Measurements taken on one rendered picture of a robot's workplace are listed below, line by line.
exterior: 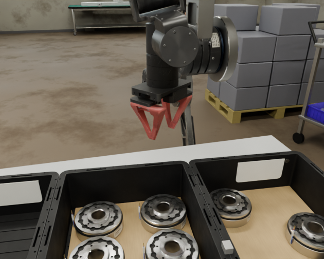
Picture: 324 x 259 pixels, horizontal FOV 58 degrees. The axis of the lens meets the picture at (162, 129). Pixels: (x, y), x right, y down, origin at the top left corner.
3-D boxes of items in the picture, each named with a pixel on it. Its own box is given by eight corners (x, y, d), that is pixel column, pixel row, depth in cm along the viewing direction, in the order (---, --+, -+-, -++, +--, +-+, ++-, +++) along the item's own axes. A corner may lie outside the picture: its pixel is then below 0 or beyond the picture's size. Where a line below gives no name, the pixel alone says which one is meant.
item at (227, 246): (220, 245, 48) (221, 240, 47) (229, 244, 48) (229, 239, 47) (224, 255, 46) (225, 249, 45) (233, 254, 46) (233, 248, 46)
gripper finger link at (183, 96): (191, 128, 59) (194, 84, 55) (170, 141, 54) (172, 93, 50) (164, 120, 63) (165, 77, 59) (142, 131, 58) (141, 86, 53)
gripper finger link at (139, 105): (181, 134, 56) (183, 88, 52) (158, 149, 51) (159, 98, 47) (154, 126, 60) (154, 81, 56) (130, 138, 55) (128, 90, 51)
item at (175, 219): (139, 198, 70) (139, 196, 70) (180, 193, 71) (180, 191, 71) (143, 228, 61) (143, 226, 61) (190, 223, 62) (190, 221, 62)
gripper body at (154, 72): (192, 90, 55) (194, 51, 52) (159, 105, 48) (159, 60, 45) (164, 84, 59) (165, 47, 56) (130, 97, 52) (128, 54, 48)
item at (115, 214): (77, 205, 68) (77, 203, 67) (121, 200, 69) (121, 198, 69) (72, 238, 59) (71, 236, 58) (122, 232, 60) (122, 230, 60)
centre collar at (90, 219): (88, 209, 65) (87, 207, 65) (110, 207, 66) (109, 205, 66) (86, 225, 61) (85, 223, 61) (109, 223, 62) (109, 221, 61)
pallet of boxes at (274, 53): (282, 92, 406) (299, 2, 356) (323, 113, 336) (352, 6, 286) (204, 98, 382) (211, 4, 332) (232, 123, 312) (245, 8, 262)
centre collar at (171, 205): (151, 202, 68) (151, 200, 67) (172, 200, 68) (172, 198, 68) (154, 217, 63) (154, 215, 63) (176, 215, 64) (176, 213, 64)
